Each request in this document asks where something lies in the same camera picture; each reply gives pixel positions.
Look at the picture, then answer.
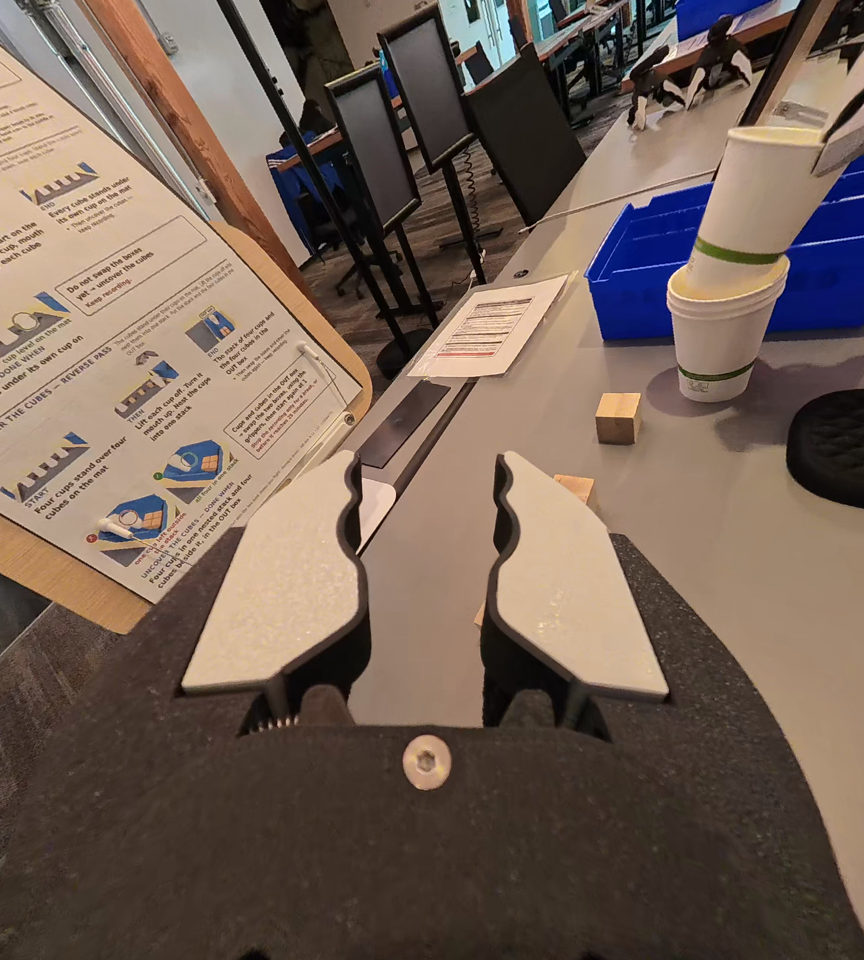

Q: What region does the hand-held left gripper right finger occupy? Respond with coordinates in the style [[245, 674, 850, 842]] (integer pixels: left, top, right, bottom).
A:
[[479, 450, 670, 727]]

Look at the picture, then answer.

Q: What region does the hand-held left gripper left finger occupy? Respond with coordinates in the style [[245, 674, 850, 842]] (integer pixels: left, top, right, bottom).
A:
[[179, 450, 372, 727]]

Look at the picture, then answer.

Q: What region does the white paper cup stack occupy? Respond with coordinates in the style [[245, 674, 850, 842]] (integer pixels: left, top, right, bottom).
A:
[[668, 298, 787, 404]]

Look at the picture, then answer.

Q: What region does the idle black white gripper device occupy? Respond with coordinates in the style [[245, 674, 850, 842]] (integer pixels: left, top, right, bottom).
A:
[[625, 43, 696, 130], [690, 13, 756, 93]]

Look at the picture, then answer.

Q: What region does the distant blue bin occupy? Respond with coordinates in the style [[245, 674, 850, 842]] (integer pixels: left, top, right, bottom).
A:
[[675, 0, 778, 40]]

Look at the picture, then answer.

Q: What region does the black rectangular desk plate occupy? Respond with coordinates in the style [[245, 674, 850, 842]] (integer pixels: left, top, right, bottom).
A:
[[357, 378, 452, 470]]

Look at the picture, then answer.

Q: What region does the blue plastic bin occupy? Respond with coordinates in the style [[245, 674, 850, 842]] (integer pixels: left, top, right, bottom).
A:
[[585, 138, 864, 342]]

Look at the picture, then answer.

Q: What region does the wooden book stand white base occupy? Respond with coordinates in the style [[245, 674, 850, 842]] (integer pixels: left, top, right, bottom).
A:
[[0, 0, 397, 635]]

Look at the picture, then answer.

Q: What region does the black pole with round base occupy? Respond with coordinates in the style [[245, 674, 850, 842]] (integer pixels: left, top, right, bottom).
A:
[[216, 0, 433, 380]]

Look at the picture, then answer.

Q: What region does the laminated paper sheet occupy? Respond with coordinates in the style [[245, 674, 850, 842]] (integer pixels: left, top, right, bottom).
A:
[[407, 273, 572, 378]]

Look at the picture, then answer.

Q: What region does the black textured cushion pad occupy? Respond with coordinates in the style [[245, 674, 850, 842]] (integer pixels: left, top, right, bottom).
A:
[[786, 387, 864, 516]]

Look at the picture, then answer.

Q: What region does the printed instruction sheet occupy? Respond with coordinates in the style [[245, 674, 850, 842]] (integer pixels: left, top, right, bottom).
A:
[[0, 11, 364, 605]]

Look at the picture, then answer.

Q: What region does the black display screen on stand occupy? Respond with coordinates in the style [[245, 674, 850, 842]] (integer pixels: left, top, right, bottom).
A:
[[324, 63, 448, 376], [377, 7, 489, 286]]

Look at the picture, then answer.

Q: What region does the grey cable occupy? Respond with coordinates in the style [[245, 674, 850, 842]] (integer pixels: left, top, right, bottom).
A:
[[518, 168, 718, 230]]

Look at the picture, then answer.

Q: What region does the wooden post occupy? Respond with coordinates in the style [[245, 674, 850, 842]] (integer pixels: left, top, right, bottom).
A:
[[75, 0, 253, 226]]

